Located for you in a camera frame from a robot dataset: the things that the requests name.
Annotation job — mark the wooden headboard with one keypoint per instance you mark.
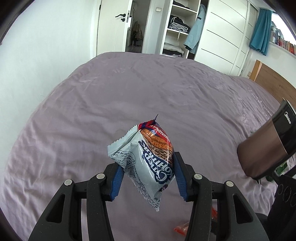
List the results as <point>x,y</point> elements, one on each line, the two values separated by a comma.
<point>273,83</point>

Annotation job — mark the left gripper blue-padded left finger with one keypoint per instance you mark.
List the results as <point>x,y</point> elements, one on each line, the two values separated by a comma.
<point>61,219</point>

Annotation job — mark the green metal tray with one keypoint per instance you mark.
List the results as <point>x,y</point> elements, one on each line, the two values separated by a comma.
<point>279,170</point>

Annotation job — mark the folded white linens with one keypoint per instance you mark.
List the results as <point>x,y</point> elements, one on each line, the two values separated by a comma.
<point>170,49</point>

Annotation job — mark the folded dark clothes pile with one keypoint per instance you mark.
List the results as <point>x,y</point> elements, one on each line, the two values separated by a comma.
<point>176,23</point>

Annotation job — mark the white wardrobe with shelves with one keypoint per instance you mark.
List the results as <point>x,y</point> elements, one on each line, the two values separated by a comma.
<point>225,35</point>

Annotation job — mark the black and bronze electric kettle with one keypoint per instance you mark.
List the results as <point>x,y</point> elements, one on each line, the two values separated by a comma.
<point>271,145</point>

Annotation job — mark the purple bed sheet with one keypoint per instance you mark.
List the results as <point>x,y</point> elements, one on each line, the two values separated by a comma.
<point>205,113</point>

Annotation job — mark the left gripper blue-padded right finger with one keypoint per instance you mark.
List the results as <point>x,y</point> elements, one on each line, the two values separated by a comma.
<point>236,220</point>

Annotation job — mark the teal curtain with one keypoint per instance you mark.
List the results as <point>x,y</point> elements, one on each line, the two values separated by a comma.
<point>261,33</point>

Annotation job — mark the light blue hanging jacket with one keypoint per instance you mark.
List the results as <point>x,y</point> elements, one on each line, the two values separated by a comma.
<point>192,40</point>

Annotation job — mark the white blue red wafer packet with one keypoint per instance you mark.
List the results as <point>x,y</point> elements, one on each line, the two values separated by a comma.
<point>145,153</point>

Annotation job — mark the row of books on shelf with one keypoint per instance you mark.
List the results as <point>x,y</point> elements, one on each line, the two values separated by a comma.
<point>276,37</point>

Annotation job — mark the white door with black handle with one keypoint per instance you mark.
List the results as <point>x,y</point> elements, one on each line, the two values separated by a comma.
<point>113,24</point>

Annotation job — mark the small red candy packet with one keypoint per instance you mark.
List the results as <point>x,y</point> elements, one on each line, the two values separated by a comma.
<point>182,229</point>

